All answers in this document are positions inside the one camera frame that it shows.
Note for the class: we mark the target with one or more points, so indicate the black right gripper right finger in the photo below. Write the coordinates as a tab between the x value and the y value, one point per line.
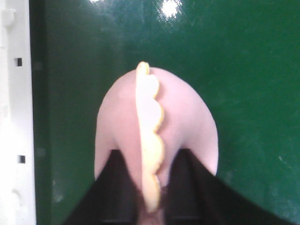
196	197

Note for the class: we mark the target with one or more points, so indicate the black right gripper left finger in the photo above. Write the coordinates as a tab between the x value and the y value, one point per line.
111	200

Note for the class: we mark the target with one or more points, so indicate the pink plush dinosaur toy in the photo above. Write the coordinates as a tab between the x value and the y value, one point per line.
148	115

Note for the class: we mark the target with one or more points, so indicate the white Totelife plastic crate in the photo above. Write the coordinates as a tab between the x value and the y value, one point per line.
17	185

